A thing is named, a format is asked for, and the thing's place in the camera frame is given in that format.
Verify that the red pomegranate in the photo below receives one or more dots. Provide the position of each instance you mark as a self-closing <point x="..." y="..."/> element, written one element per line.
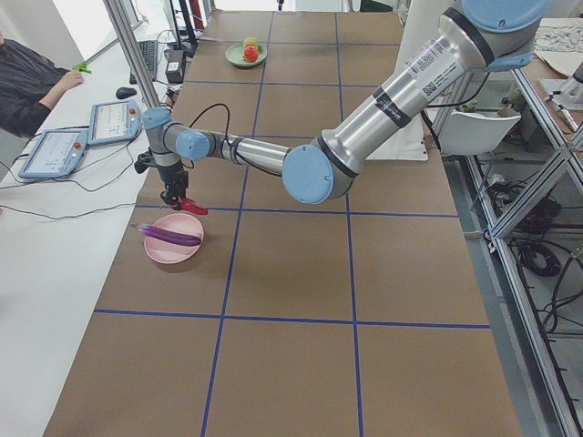
<point x="250" y="54"/>

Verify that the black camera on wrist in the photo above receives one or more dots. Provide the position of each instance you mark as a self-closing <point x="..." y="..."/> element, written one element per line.
<point x="143" y="162"/>

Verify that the light green plate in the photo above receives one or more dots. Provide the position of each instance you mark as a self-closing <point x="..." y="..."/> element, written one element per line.
<point x="234" y="56"/>

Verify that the left teach pendant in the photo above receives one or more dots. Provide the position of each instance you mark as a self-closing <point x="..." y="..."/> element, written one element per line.
<point x="57" y="153"/>

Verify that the black keyboard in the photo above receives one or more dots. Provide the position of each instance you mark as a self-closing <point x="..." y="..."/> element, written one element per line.
<point x="148" y="50"/>

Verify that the purple eggplant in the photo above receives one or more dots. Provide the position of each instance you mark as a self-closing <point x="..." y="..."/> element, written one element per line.
<point x="169" y="236"/>

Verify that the black power adapter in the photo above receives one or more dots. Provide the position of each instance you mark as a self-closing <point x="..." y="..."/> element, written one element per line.
<point x="175" y="68"/>

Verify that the aluminium frame post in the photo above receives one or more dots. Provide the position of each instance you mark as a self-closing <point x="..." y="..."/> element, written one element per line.
<point x="121" y="24"/>

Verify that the white chair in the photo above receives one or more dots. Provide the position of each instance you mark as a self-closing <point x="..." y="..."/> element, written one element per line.
<point x="469" y="134"/>

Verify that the pink plate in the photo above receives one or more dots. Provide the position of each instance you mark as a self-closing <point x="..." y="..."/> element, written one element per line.
<point x="167" y="253"/>

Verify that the right teach pendant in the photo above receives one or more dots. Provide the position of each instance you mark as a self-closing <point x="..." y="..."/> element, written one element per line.
<point x="113" y="122"/>

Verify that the teach pendant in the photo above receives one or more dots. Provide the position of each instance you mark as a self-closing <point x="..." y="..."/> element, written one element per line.
<point x="57" y="153"/>
<point x="113" y="122"/>

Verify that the black computer mouse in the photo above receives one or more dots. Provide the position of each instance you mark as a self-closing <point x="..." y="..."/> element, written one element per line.
<point x="125" y="92"/>

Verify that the green clamp tool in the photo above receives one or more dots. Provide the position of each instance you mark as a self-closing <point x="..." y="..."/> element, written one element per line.
<point x="82" y="68"/>

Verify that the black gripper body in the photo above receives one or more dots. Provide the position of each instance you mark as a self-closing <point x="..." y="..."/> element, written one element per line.
<point x="173" y="176"/>

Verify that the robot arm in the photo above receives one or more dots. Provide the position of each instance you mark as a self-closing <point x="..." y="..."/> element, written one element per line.
<point x="471" y="36"/>

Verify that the aluminium frame rack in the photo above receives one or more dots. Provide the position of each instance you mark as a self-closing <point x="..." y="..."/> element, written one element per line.
<point x="529" y="195"/>

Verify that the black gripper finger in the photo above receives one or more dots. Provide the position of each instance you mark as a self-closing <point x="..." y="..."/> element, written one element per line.
<point x="166" y="197"/>
<point x="179" y="203"/>

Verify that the white side table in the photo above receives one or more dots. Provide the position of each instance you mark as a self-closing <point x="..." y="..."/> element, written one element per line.
<point x="58" y="241"/>

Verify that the seated person in black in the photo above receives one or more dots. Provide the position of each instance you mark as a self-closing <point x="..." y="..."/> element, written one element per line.
<point x="31" y="87"/>

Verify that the red chili pepper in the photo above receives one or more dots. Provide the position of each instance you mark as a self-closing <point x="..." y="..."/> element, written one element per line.
<point x="192" y="207"/>

